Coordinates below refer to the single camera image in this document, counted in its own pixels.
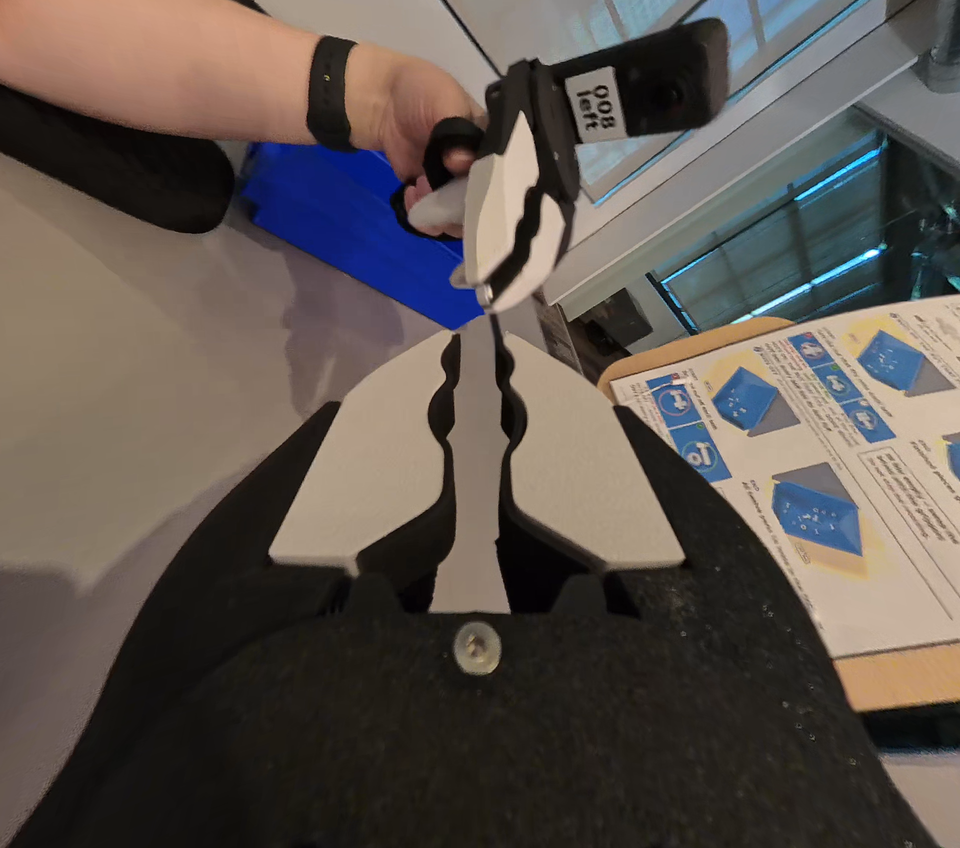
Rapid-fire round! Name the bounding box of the printed instruction sheet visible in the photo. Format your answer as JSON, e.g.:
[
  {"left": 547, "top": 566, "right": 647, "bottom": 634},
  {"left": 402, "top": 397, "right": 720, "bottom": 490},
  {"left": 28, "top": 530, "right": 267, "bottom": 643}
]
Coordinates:
[{"left": 609, "top": 295, "right": 960, "bottom": 659}]

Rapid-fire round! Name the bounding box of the person's left hand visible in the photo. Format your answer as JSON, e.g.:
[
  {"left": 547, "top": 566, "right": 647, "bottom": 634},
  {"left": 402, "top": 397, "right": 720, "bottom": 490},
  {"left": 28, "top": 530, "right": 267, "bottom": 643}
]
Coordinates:
[{"left": 348, "top": 46, "right": 489, "bottom": 240}]

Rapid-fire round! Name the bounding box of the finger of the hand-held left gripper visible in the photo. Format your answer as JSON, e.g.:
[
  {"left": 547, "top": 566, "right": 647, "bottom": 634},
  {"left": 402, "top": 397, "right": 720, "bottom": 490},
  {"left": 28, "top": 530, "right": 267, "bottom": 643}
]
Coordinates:
[
  {"left": 489, "top": 192, "right": 579, "bottom": 314},
  {"left": 450, "top": 112, "right": 543, "bottom": 290}
]

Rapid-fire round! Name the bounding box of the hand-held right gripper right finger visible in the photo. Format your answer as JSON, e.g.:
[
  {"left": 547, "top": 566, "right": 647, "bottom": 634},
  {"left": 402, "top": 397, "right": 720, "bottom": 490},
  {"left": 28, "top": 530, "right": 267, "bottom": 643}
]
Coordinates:
[{"left": 495, "top": 331, "right": 689, "bottom": 575}]

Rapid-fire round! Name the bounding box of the person's left forearm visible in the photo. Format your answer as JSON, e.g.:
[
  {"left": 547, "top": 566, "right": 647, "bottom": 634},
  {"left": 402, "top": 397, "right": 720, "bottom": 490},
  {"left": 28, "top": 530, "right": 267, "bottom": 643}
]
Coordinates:
[{"left": 0, "top": 0, "right": 320, "bottom": 144}]

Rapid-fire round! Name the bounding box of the black chair armrest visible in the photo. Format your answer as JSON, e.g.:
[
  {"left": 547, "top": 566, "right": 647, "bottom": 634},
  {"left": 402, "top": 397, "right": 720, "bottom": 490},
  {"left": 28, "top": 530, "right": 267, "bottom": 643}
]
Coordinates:
[{"left": 0, "top": 82, "right": 236, "bottom": 236}]

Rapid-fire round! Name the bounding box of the blue plastic bin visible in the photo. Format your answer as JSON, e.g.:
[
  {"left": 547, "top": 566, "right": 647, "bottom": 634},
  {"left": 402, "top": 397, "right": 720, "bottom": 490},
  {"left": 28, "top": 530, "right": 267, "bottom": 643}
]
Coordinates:
[{"left": 238, "top": 142, "right": 486, "bottom": 332}]

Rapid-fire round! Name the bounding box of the small black floor box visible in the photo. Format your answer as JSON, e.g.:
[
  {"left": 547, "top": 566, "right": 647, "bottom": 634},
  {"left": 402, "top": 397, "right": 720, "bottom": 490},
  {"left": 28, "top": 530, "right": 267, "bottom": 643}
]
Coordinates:
[{"left": 581, "top": 289, "right": 654, "bottom": 345}]

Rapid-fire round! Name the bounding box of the black wristband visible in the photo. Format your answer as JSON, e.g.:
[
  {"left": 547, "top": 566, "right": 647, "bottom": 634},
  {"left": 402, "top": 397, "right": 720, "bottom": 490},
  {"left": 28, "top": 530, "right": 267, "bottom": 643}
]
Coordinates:
[{"left": 305, "top": 36, "right": 360, "bottom": 153}]

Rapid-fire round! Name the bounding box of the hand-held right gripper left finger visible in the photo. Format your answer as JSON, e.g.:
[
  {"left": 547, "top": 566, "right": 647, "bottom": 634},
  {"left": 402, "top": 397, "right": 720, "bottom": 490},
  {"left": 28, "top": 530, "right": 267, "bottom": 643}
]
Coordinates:
[{"left": 267, "top": 331, "right": 462, "bottom": 577}]

